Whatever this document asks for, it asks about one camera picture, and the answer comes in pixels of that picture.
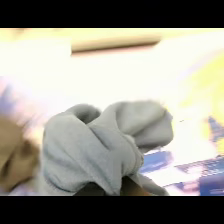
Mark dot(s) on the grey T-shirt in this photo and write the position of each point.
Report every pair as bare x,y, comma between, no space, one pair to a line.
100,143

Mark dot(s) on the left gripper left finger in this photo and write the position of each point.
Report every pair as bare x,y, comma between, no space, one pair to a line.
90,190

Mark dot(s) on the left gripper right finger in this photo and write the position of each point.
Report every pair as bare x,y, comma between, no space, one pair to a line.
131,188

